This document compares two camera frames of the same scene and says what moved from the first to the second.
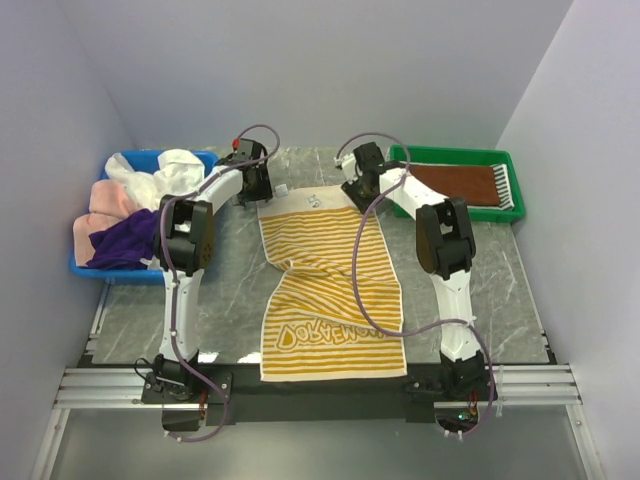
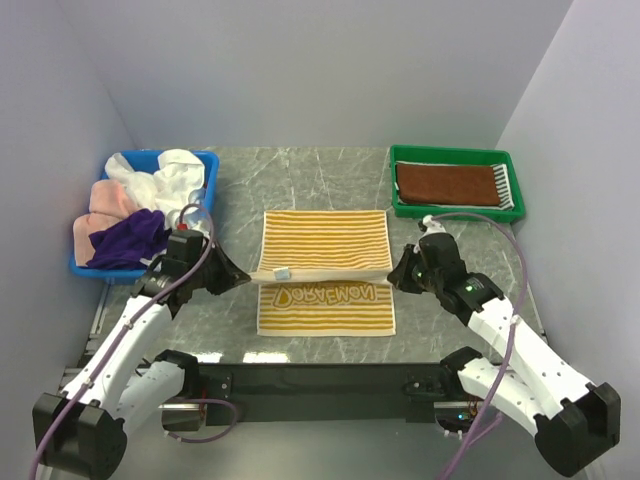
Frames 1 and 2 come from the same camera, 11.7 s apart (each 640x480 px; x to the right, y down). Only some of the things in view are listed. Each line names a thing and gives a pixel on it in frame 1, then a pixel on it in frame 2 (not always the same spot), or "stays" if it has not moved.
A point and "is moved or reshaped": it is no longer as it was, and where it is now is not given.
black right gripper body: (355, 192) -> (414, 276)
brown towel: (475, 185) stays
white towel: (178, 172) stays
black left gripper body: (261, 189) -> (216, 276)
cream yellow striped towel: (333, 310) is moved or reshaped
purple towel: (123, 245) stays
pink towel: (108, 203) stays
